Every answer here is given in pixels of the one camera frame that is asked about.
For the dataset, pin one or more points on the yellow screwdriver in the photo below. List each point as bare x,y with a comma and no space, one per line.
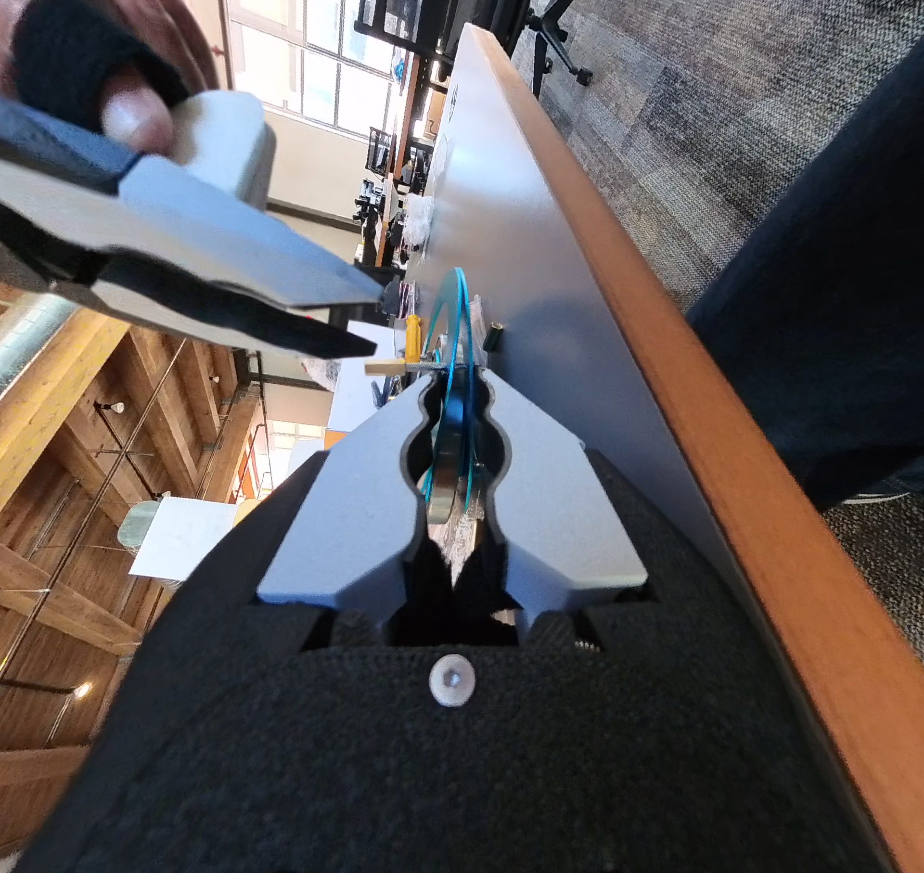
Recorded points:
413,335

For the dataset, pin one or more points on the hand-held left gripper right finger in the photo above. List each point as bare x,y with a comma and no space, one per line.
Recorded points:
563,512

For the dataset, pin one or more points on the blue round metal turntable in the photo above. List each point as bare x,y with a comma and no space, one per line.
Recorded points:
455,396

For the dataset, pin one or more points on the white and tan carton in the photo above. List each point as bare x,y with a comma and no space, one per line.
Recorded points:
184,537

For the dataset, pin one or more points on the clear plastic bag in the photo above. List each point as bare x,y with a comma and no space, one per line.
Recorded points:
458,541

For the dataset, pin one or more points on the grey desk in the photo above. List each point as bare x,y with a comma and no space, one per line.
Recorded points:
577,295

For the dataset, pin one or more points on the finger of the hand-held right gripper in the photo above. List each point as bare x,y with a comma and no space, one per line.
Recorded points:
238,324
216,238

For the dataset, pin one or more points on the paned window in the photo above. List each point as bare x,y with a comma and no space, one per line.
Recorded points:
325,35

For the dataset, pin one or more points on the person's sneaker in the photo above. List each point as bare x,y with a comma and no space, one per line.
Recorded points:
877,497

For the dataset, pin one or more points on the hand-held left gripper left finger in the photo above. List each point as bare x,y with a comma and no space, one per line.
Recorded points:
346,519

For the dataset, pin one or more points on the person's blue jeans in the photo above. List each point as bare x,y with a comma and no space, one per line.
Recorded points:
830,295

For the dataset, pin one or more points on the clear bag of white parts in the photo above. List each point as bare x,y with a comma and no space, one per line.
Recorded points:
419,220

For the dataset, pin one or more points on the person's right hand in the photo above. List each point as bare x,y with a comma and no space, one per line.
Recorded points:
137,115

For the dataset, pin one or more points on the brass standoff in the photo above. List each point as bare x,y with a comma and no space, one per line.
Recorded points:
382,366

